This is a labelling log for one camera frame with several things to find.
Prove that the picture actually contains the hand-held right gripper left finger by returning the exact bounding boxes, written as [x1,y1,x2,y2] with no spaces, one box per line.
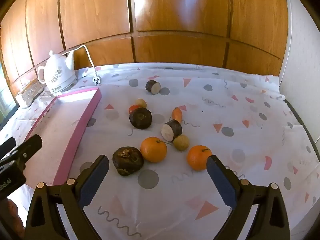
[24,154,110,240]

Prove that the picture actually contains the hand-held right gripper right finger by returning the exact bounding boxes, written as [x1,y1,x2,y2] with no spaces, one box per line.
[206,154,291,240]

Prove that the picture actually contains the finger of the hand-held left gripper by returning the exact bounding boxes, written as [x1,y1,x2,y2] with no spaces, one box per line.
[5,134,42,166]
[0,137,17,159]

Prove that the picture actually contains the pink rimmed tray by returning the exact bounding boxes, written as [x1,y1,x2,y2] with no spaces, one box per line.
[24,87,102,187]

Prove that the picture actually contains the orange mandarin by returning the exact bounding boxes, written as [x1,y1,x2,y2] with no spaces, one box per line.
[140,137,167,163]
[187,145,213,172]

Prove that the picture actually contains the dark brown round root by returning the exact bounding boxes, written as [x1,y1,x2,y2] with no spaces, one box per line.
[129,107,153,130]
[112,146,144,177]

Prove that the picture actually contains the dark cut root piece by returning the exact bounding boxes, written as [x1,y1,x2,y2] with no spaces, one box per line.
[161,119,183,142]
[146,80,162,95]

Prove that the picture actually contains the orange carrot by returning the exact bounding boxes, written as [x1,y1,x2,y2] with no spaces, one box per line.
[172,107,183,123]

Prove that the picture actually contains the person's left hand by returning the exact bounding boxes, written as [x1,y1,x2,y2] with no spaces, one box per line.
[7,199,26,239]

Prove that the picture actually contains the window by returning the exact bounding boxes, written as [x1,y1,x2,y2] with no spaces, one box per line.
[0,55,19,130]

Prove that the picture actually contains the clear patterned glass box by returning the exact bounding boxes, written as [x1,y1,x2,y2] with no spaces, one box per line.
[17,79,43,109]

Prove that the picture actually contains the white ceramic electric kettle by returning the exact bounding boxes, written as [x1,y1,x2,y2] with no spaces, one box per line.
[37,50,77,96]

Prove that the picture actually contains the white patterned tablecloth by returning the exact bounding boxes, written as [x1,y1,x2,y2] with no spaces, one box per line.
[0,62,313,240]

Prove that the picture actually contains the brown wooden wardrobe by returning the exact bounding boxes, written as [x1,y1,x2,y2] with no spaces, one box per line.
[0,0,289,98]

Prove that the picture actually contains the white power cord with plug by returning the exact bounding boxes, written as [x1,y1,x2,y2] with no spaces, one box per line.
[61,45,102,85]

